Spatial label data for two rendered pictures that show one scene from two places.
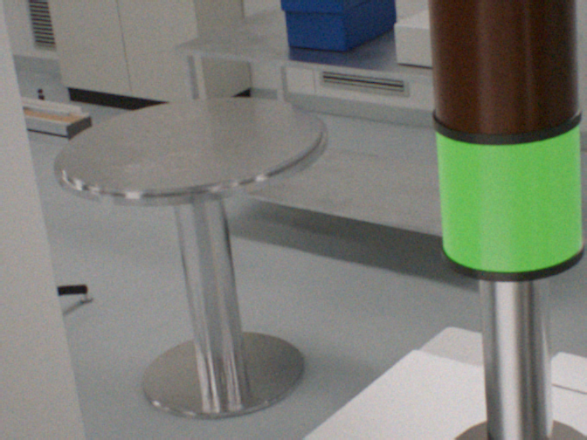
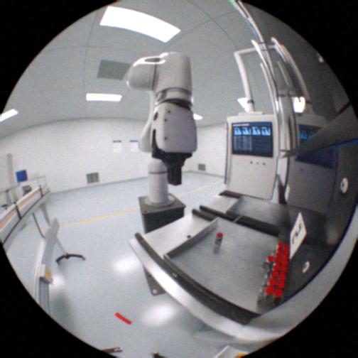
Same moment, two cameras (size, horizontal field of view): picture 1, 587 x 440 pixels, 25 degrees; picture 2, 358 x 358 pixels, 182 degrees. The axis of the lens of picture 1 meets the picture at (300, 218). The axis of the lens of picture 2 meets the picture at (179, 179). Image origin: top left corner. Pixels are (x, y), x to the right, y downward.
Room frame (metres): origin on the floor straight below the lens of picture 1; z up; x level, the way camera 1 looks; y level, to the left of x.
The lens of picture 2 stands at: (0.66, -0.10, 1.15)
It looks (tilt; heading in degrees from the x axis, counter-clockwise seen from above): 12 degrees down; 278
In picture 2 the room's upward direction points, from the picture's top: straight up
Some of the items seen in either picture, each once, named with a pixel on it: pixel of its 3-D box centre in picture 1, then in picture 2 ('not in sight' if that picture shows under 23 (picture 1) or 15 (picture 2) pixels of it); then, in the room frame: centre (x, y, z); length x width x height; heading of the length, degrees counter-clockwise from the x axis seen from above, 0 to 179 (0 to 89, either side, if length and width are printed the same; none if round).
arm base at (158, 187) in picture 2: not in sight; (158, 187); (0.88, -0.73, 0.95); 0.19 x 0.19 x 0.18
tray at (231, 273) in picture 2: not in sight; (244, 260); (0.51, -0.27, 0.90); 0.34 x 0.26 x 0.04; 140
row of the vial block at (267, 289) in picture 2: not in sight; (273, 268); (0.44, -0.22, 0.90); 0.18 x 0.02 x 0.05; 51
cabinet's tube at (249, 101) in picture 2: not in sight; (243, 79); (0.10, -1.14, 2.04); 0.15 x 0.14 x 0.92; 140
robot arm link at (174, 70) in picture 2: not in sight; (172, 76); (0.71, -0.34, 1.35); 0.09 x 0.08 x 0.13; 24
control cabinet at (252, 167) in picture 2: not in sight; (253, 153); (0.10, -1.11, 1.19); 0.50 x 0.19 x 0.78; 140
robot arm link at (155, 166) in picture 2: not in sight; (163, 152); (0.85, -0.74, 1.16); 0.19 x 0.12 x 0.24; 24
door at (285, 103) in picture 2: not in sight; (285, 105); (0.09, -0.62, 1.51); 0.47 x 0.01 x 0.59; 50
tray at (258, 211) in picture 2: not in sight; (264, 212); (0.30, -0.53, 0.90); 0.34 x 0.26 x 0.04; 140
